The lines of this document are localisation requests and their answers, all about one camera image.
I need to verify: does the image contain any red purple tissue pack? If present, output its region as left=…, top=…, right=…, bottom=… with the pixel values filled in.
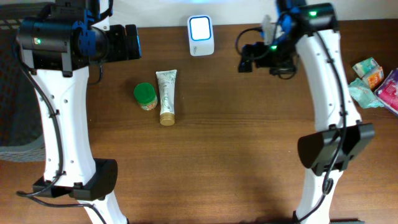
left=374, top=69, right=397, bottom=116

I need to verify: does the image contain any grey plastic mesh basket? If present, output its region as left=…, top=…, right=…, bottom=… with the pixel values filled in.
left=1, top=2, right=49, bottom=162

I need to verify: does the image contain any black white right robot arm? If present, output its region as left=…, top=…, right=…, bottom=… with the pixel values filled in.
left=236, top=1, right=375, bottom=223

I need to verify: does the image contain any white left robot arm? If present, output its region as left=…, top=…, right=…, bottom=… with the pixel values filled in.
left=14, top=1, right=141, bottom=223

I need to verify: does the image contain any green lid jar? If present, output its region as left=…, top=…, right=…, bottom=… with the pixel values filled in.
left=134, top=83, right=158, bottom=111

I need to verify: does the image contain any teal tissue packet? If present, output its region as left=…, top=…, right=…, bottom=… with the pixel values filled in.
left=353, top=57, right=379, bottom=78

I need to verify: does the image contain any orange tissue packet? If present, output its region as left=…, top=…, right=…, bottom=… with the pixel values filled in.
left=362, top=67, right=384, bottom=90

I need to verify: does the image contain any white tube gold cap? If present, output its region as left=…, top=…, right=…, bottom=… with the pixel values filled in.
left=156, top=70, right=177, bottom=126

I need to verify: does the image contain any teal toilet tissue wipes pack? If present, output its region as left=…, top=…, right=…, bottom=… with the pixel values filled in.
left=348, top=78, right=384, bottom=109

